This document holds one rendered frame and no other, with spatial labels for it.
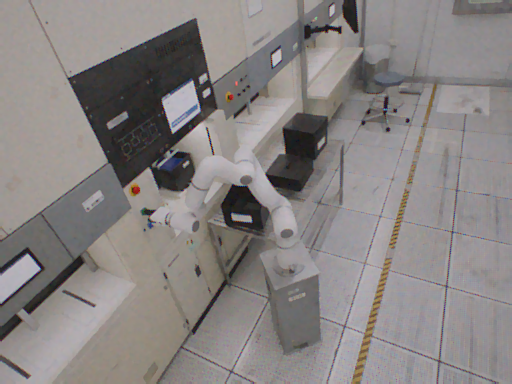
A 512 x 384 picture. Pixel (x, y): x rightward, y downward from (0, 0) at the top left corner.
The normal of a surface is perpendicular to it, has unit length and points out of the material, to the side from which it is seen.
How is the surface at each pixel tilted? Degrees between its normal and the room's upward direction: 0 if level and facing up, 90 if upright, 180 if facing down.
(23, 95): 90
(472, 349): 0
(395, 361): 0
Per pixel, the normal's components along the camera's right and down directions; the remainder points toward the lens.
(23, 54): 0.88, 0.19
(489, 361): -0.13, -0.78
